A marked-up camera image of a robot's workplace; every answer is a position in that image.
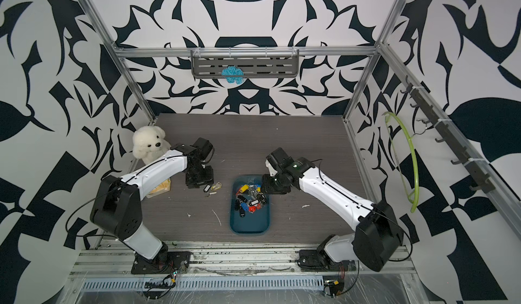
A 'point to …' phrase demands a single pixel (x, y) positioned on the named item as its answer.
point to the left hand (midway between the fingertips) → (207, 179)
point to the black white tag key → (207, 188)
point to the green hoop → (417, 191)
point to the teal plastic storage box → (257, 222)
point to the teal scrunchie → (233, 74)
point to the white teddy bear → (148, 143)
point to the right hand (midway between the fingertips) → (264, 186)
